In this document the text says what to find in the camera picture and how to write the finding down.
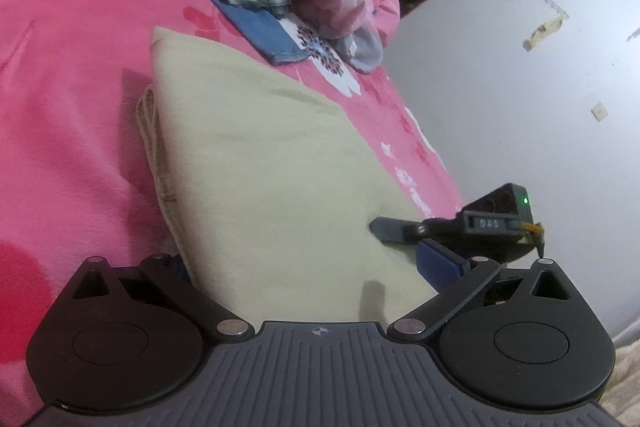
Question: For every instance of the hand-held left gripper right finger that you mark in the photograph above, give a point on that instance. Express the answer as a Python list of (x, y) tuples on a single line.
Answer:
[(440, 262)]

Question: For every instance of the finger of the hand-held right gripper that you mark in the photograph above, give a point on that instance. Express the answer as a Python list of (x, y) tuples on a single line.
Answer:
[(395, 231)]

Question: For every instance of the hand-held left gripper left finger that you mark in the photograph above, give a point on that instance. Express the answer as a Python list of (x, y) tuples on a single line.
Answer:
[(170, 279)]

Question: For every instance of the beige pants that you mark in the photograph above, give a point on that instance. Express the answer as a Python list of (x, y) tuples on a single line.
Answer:
[(260, 157)]

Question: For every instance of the pink floral bed sheet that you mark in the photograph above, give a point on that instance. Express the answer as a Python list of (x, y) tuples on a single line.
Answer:
[(75, 107)]

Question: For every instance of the white fleece jacket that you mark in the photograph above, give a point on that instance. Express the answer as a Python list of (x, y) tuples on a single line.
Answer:
[(625, 387)]

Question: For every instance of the blue denim garment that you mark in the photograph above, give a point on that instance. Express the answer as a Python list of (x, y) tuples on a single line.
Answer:
[(265, 32)]

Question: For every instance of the small wall tape square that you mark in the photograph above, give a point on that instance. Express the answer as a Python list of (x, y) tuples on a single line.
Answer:
[(598, 112)]

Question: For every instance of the yellowed wall tape strip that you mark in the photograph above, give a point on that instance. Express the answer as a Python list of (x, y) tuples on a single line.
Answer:
[(542, 34)]

